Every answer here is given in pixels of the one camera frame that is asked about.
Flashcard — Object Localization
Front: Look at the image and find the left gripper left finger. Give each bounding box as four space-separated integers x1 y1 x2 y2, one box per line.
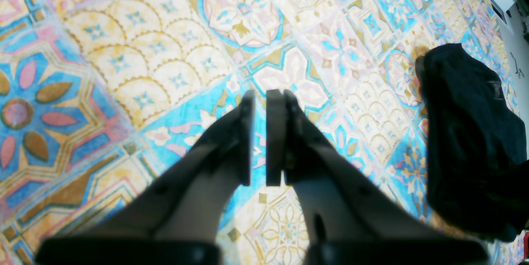
35 91 255 265

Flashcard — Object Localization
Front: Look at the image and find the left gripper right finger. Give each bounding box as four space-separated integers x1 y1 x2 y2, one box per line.
266 90 490 265

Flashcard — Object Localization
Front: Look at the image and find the black T-shirt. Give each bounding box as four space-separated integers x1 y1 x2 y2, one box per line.
417 43 528 243

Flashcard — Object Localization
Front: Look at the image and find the patterned tablecloth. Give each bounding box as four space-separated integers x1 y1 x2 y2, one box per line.
0 0 519 265

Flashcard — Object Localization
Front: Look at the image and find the white cabinet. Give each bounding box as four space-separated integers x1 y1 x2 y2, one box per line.
494 0 528 36

